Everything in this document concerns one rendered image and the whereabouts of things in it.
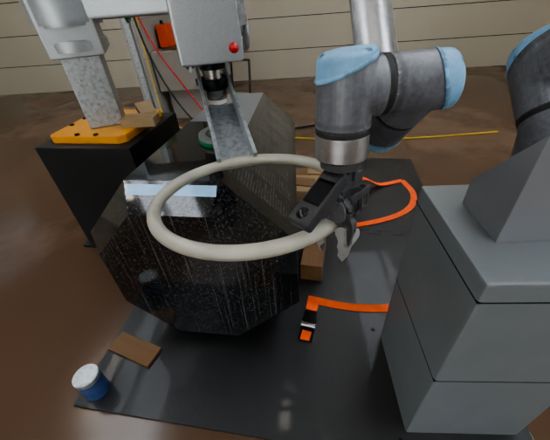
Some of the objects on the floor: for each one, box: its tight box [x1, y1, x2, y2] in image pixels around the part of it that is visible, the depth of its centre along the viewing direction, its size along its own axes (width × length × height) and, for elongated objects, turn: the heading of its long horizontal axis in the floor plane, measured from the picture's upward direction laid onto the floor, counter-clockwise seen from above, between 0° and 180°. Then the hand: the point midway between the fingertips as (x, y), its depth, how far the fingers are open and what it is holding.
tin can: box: [72, 364, 110, 402], centre depth 128 cm, size 10×10×13 cm
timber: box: [300, 237, 327, 281], centre depth 181 cm, size 30×12×12 cm, turn 172°
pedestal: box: [35, 113, 180, 248], centre depth 211 cm, size 66×66×74 cm
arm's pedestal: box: [371, 184, 550, 440], centre depth 102 cm, size 50×50×85 cm
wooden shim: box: [107, 332, 162, 368], centre depth 145 cm, size 25×10×2 cm, turn 72°
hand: (329, 251), depth 62 cm, fingers closed on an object, 4 cm apart
